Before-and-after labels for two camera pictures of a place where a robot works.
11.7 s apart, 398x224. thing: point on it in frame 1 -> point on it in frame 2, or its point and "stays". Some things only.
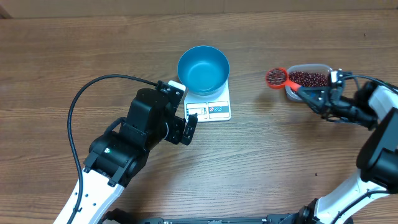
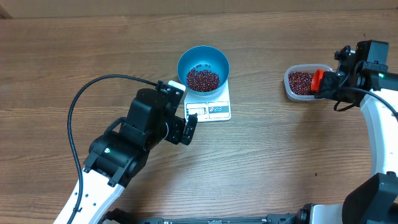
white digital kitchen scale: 211,107 stays
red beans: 309,79 stays
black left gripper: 176,135 stays
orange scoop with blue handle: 277,78 -> 317,76
